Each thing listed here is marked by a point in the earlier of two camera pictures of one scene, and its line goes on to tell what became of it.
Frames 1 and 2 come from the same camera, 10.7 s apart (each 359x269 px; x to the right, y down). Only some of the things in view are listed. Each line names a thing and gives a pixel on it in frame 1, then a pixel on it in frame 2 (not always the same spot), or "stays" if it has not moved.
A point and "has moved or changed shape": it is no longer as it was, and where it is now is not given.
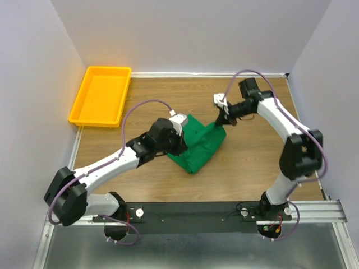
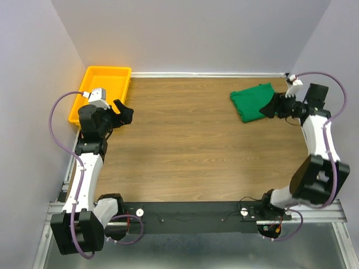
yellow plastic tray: (102, 99) stays
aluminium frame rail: (330, 210) stays
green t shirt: (202, 143) has moved or changed shape
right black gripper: (222, 117) -> (279, 99)
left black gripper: (182, 146) -> (125, 117)
